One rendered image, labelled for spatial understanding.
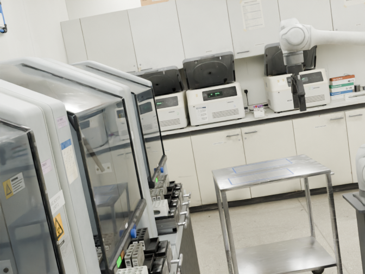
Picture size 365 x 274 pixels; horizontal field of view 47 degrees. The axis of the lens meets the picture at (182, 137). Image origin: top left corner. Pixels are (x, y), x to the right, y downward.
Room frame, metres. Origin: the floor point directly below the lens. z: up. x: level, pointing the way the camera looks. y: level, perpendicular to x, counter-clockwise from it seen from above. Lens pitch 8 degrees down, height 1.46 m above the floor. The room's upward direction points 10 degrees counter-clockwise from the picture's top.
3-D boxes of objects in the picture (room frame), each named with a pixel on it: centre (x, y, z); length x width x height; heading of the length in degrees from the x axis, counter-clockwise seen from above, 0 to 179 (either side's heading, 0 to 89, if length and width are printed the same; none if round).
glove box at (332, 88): (4.56, -1.78, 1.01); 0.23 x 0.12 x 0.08; 84
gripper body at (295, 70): (2.00, -0.57, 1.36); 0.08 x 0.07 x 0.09; 175
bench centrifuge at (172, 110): (4.57, 0.18, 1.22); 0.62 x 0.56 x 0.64; 173
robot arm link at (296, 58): (2.00, -0.57, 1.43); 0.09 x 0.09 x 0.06
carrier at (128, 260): (1.41, 0.25, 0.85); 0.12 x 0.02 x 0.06; 175
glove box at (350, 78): (4.56, -1.80, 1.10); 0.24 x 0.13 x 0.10; 84
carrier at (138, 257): (1.41, 0.23, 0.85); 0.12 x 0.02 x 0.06; 176
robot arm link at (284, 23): (1.99, -0.57, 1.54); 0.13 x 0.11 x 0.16; 169
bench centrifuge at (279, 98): (4.45, -1.25, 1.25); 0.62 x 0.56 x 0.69; 175
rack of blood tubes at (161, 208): (1.97, 0.28, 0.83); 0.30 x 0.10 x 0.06; 85
